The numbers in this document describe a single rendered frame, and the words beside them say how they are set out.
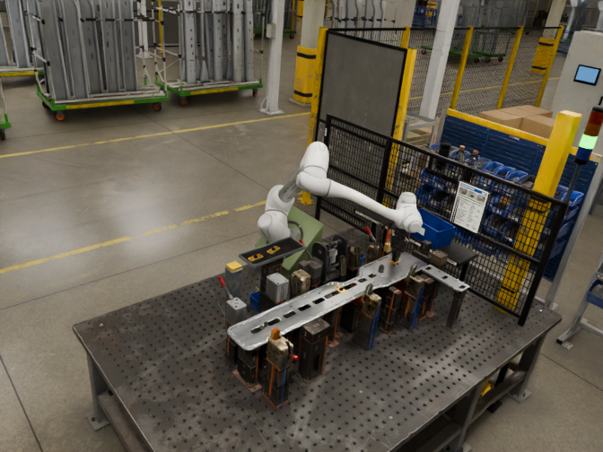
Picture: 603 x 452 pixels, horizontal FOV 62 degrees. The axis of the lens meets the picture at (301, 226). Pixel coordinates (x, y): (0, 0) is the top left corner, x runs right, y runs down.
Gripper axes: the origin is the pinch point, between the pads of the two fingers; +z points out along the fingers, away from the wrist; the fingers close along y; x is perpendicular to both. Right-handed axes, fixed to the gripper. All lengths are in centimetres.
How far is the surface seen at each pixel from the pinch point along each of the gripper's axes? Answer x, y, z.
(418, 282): -8.3, 23.9, 3.1
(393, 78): 159, -146, -64
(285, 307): -82, -6, 7
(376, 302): -42.6, 21.9, 3.6
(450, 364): -13, 57, 37
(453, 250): 43.2, 13.6, 3.8
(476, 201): 54, 14, -29
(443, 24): 361, -237, -97
